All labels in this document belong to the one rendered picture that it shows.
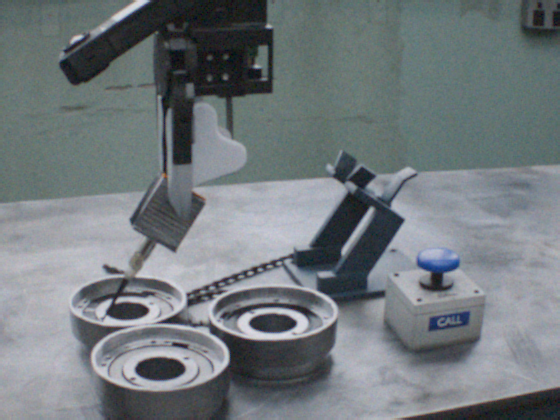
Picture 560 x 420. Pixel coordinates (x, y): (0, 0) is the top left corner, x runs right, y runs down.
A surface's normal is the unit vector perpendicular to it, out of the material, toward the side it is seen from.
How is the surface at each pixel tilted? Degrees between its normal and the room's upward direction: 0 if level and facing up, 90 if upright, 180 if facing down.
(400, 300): 90
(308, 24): 90
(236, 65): 90
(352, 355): 0
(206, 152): 88
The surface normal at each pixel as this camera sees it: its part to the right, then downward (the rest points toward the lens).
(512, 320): 0.00, -0.95
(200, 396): 0.65, 0.25
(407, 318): -0.97, 0.07
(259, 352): -0.18, 0.32
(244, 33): 0.29, 0.32
